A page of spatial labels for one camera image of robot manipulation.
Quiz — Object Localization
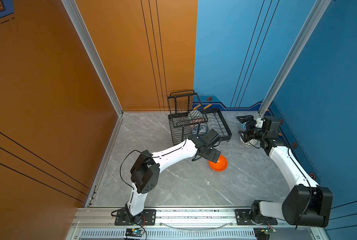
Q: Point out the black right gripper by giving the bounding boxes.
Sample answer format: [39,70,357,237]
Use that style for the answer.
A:
[236,115,267,143]

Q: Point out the orange plastic bowl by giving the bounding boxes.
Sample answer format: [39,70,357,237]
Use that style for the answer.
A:
[208,155,228,172]

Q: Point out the green patterned ceramic bowl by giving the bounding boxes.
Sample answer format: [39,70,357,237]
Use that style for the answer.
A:
[187,110,204,123]

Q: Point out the white lattice patterned bowl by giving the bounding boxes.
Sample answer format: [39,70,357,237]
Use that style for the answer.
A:
[239,137,257,147]

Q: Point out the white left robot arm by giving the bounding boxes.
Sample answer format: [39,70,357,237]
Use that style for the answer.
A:
[123,130,221,224]

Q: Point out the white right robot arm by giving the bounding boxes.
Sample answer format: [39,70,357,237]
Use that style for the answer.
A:
[237,115,333,228]

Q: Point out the dark blue patterned bowl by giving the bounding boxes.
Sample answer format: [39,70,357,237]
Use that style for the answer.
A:
[239,123,246,131]

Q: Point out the circuit board right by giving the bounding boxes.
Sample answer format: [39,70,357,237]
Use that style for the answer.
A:
[253,228,277,240]

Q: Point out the green circuit board left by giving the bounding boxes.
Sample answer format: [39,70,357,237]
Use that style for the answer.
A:
[124,228,146,240]

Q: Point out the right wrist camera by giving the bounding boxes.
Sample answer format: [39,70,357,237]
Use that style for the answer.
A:
[255,117,264,129]

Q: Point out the black wire dish rack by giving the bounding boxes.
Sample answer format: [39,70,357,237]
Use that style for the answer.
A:
[167,90,232,145]

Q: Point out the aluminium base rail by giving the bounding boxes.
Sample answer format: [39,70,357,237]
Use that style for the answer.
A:
[66,207,329,240]

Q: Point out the aluminium corner post right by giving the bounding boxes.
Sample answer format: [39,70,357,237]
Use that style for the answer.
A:
[258,0,331,117]

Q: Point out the aluminium corner post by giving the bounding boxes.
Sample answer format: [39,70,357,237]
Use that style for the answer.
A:
[258,0,331,117]
[61,0,123,117]

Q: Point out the aluminium corner post left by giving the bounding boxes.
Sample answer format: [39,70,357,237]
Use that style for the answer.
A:
[61,0,123,117]

